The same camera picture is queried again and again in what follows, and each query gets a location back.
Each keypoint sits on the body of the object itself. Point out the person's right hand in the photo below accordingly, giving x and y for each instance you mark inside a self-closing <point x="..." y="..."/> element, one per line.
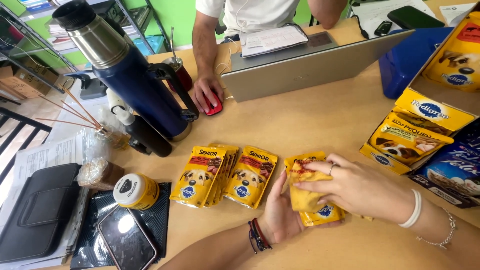
<point x="360" y="191"/>

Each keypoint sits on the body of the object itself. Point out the person's left hand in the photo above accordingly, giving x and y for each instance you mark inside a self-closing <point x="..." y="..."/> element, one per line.
<point x="277" y="217"/>

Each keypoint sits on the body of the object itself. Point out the yellow cleaning cloth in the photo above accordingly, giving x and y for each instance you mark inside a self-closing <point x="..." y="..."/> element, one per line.
<point x="305" y="195"/>

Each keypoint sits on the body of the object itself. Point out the yellow dog food pouch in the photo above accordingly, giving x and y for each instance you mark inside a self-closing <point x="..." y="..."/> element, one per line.
<point x="250" y="178"/>
<point x="324" y="213"/>

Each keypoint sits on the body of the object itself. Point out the white wrist band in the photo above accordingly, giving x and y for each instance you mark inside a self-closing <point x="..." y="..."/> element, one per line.
<point x="412" y="210"/>

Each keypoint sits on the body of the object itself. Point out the yellow pouch with spotted dog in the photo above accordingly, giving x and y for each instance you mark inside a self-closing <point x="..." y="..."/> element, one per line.
<point x="407" y="144"/>

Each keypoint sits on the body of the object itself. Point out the stack of yellow pet pouches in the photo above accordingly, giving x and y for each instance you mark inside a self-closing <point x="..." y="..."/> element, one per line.
<point x="198" y="176"/>

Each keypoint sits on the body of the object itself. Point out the blue cat food carton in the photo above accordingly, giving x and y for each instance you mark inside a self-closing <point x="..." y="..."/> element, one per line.
<point x="453" y="172"/>

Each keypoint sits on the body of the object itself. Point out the yellow cardboard display carton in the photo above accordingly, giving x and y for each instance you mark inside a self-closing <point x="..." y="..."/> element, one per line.
<point x="431" y="112"/>

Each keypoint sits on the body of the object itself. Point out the dark patterned foil bag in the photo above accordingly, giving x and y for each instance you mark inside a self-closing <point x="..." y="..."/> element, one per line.
<point x="159" y="210"/>

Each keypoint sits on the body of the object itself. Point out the red computer mouse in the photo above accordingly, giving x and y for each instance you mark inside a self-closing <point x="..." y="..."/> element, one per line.
<point x="214" y="107"/>

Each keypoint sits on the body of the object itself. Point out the silver laptop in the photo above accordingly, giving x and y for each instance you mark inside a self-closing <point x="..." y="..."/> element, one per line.
<point x="300" y="75"/>

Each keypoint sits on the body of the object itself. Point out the blue metal cash box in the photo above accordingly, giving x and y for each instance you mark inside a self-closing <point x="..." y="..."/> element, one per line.
<point x="408" y="60"/>

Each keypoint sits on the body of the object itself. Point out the yellow jar with white lid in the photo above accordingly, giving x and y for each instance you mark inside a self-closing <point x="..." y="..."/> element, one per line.
<point x="137" y="191"/>

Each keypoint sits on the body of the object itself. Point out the black pump bottle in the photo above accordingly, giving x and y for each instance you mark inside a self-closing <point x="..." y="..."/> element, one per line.
<point x="146" y="137"/>

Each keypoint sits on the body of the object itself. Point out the black car key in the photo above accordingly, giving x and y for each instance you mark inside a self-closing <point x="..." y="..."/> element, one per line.
<point x="383" y="28"/>

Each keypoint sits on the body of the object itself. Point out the red mate cup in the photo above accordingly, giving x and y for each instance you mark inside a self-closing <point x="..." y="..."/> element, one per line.
<point x="183" y="77"/>

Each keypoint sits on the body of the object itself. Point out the spiral notebook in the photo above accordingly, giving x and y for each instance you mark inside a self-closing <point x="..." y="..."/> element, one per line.
<point x="273" y="39"/>

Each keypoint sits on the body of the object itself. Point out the white paper sheets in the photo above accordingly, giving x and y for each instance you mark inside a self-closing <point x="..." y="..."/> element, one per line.
<point x="375" y="13"/>

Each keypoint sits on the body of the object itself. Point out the black phone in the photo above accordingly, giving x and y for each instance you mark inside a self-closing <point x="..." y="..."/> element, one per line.
<point x="414" y="18"/>

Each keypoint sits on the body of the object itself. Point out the clear plastic bag with crumbs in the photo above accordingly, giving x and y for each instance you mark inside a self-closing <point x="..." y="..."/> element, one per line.
<point x="97" y="172"/>

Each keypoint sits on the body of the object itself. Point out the glass reed diffuser with sticks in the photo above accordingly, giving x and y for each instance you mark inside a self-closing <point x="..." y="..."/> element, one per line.
<point x="108" y="137"/>

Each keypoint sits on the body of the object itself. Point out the white printed paper slip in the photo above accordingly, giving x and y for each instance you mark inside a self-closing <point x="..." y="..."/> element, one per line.
<point x="455" y="13"/>

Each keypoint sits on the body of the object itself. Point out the metal drinking straw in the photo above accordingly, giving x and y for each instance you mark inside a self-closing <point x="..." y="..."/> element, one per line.
<point x="172" y="43"/>

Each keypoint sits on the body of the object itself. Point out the blue steel thermos flask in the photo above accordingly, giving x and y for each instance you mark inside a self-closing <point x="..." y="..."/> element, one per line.
<point x="131" y="75"/>

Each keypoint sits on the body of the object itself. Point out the pile of paper documents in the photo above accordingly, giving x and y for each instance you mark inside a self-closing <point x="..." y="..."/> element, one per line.
<point x="48" y="153"/>

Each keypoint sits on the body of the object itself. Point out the black leather case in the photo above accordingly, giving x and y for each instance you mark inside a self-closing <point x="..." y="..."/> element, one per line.
<point x="37" y="213"/>

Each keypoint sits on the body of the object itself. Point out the brown cardboard box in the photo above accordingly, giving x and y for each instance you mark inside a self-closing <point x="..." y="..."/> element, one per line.
<point x="26" y="80"/>

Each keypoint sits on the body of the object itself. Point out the grey metal shelf rack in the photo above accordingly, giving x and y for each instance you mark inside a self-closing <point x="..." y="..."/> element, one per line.
<point x="33" y="26"/>

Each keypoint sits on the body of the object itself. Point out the smartphone with rose frame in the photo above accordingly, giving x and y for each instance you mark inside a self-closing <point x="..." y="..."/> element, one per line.
<point x="125" y="238"/>

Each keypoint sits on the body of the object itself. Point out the black metal chair frame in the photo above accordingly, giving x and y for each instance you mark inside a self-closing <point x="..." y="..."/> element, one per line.
<point x="15" y="123"/>

